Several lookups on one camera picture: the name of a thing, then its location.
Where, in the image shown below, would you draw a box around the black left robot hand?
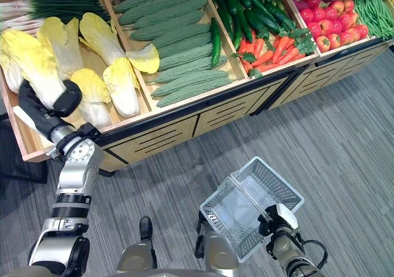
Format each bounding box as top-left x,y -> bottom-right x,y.
12,79 -> 83,142

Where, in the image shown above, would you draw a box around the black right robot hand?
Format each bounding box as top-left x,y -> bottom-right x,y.
257,203 -> 299,237

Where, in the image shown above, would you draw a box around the white perforated plastic basket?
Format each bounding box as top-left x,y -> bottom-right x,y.
199,156 -> 305,263

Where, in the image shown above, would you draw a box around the large yellow napa cabbage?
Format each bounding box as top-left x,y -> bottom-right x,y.
0,28 -> 67,110

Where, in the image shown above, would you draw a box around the green scallion bunch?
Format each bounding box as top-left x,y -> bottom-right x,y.
0,0 -> 112,35

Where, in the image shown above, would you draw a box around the loose yellow cabbage leaf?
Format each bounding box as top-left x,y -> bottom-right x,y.
126,42 -> 161,74

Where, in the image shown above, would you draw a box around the long wooden produce stand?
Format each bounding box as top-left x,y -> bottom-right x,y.
0,0 -> 320,174

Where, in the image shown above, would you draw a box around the grey robot torso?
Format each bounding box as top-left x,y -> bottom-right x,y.
0,265 -> 223,277

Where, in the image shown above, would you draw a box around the silver left robot leg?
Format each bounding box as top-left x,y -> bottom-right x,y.
116,216 -> 158,273

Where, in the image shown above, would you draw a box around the short wooden produce stand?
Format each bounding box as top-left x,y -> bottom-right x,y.
250,0 -> 394,117

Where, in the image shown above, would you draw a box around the green bean pile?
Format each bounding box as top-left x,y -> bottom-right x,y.
337,0 -> 394,41

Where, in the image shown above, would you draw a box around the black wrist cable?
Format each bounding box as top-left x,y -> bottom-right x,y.
301,239 -> 329,271

